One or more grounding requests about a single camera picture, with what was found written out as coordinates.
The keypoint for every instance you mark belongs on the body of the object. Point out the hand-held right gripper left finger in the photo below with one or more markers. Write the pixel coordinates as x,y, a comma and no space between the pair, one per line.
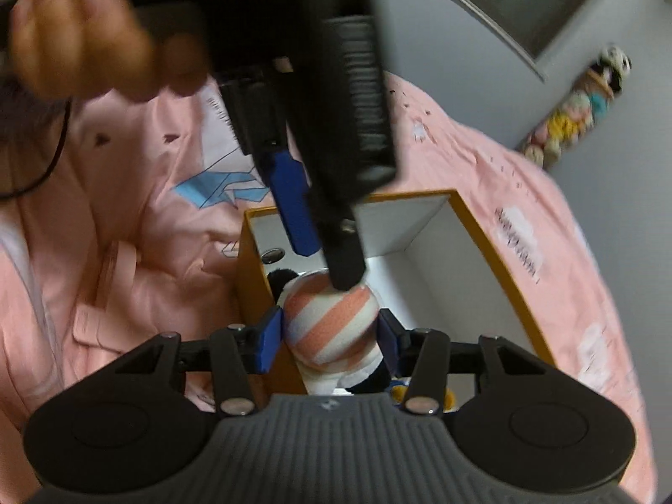
268,344

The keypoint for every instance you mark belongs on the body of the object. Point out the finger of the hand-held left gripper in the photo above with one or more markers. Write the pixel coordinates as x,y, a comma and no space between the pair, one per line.
341,257
294,205

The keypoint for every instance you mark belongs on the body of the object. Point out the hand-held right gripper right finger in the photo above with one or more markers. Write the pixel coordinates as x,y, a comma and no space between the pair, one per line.
386,341

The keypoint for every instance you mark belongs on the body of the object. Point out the striped panda plush toy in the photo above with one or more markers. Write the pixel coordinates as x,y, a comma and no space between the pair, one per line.
325,325

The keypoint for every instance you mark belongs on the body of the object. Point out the orange cardboard box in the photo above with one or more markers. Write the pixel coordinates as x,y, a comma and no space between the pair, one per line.
436,283

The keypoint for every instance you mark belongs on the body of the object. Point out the person's left hand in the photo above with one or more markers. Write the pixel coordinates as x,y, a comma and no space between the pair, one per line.
79,47

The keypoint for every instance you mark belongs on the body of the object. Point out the small yellow plush toy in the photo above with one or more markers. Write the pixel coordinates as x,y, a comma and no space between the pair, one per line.
401,392

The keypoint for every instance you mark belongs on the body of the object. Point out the small round metal object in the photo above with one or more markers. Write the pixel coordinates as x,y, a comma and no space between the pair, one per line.
272,256

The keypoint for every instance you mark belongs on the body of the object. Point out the pink printed bedsheet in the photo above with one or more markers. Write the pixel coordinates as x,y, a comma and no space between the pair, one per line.
131,220

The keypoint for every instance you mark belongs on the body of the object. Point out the hanging column of plush toys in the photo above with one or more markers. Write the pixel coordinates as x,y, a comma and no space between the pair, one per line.
562,126

